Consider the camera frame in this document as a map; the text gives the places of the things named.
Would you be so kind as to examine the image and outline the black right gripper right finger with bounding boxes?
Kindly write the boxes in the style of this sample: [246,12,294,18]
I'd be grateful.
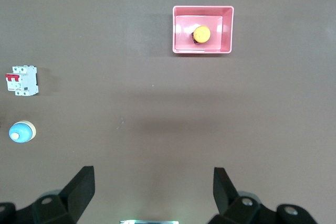
[207,167,318,224]

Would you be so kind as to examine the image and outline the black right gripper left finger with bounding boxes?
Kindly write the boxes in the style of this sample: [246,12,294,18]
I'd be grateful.
[0,166,96,224]

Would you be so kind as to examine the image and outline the yellow push button switch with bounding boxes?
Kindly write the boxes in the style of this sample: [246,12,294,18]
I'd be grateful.
[191,25,212,45]

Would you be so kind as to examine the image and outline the blue dome call bell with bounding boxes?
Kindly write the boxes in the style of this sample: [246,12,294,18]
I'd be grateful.
[8,120,37,144]

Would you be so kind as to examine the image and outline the white circuit breaker red levers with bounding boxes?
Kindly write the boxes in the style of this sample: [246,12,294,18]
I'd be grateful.
[5,65,39,97]

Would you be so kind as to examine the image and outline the pink plastic bin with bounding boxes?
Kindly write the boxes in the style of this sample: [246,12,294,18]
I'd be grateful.
[172,5,235,55]

